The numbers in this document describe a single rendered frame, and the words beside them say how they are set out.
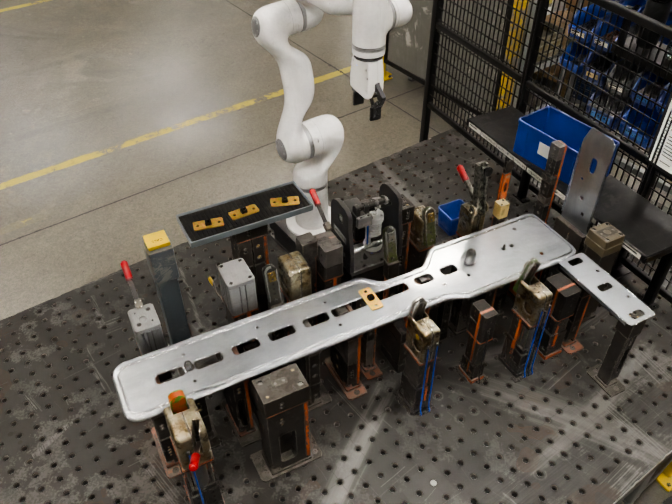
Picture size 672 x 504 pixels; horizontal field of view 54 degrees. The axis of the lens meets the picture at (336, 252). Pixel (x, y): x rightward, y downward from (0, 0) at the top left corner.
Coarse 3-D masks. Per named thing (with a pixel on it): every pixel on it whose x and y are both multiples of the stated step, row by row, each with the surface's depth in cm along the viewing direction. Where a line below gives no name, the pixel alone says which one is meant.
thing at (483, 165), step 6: (480, 162) 197; (486, 162) 197; (480, 168) 196; (486, 168) 194; (474, 174) 199; (480, 174) 197; (486, 174) 194; (474, 180) 200; (480, 180) 200; (486, 180) 199; (474, 186) 201; (480, 186) 201; (486, 186) 201; (474, 192) 202; (480, 192) 202; (486, 192) 202; (474, 198) 203; (480, 198) 203; (474, 204) 204; (480, 210) 207
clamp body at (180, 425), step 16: (192, 400) 151; (176, 416) 148; (192, 416) 148; (176, 432) 145; (192, 432) 146; (176, 448) 146; (192, 448) 146; (208, 448) 149; (208, 464) 161; (192, 480) 161; (208, 480) 161; (192, 496) 160; (208, 496) 163
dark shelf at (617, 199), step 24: (480, 120) 251; (504, 120) 251; (504, 144) 238; (528, 168) 228; (624, 192) 216; (600, 216) 207; (624, 216) 207; (648, 216) 207; (624, 240) 199; (648, 240) 198
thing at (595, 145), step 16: (592, 128) 188; (592, 144) 190; (608, 144) 185; (576, 160) 198; (608, 160) 187; (576, 176) 200; (592, 176) 194; (576, 192) 202; (592, 192) 196; (576, 208) 204; (592, 208) 198; (576, 224) 207
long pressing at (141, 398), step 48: (480, 240) 203; (528, 240) 203; (336, 288) 187; (384, 288) 187; (432, 288) 187; (480, 288) 187; (240, 336) 174; (288, 336) 174; (336, 336) 174; (144, 384) 162; (192, 384) 162
